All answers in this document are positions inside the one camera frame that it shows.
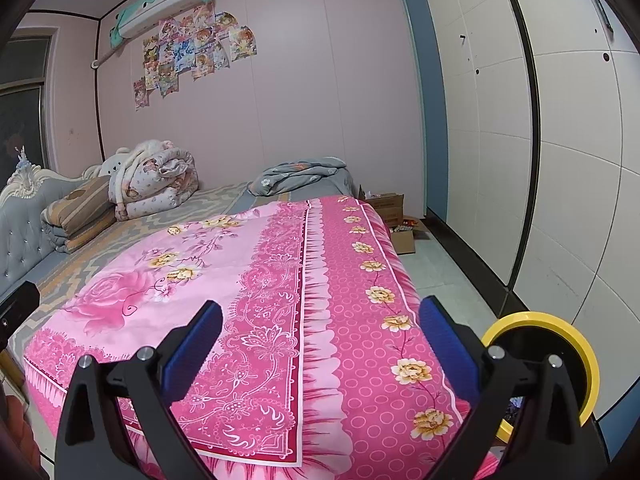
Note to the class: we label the pink floral bed sheet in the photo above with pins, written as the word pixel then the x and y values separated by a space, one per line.
pixel 321 370

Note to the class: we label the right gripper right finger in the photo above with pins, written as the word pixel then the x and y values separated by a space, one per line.
pixel 530 406

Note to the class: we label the grey tufted headboard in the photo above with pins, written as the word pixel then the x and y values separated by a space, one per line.
pixel 27 253

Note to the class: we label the wall air conditioner with cover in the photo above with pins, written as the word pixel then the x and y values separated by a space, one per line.
pixel 143 15

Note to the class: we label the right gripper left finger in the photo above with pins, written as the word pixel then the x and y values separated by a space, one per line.
pixel 92 440

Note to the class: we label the folded white floral quilt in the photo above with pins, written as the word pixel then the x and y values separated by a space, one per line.
pixel 153 177

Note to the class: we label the yellow rimmed black trash bin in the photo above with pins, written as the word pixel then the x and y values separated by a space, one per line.
pixel 533 336

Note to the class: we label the open cardboard box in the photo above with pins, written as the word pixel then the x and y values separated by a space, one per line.
pixel 404 230

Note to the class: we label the white wardrobe sliding doors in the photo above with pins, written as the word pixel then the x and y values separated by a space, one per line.
pixel 531 111

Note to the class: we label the dark window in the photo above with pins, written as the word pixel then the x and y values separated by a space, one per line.
pixel 23 75

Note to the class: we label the folded brown striped blanket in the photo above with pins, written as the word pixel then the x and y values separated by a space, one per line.
pixel 80 216

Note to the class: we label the grey floral pillow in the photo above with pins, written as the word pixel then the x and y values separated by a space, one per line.
pixel 290 176

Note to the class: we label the cartoon posters on wall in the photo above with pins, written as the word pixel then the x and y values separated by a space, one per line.
pixel 200 42

